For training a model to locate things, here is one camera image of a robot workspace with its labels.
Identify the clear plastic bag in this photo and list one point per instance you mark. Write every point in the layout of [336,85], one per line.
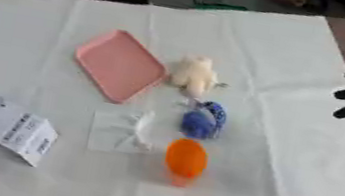
[119,133]

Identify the orange plastic bottle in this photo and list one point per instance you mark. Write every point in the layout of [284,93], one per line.
[186,160]

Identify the cream soft toy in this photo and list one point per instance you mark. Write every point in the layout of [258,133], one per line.
[194,75]

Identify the green object on floor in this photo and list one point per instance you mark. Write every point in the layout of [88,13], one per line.
[219,7]

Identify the blue patterned pouch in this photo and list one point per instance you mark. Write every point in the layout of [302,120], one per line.
[203,119]

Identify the pink square tray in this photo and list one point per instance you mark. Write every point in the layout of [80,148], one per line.
[120,65]

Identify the white printed paper package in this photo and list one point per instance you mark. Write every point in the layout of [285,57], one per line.
[6,126]

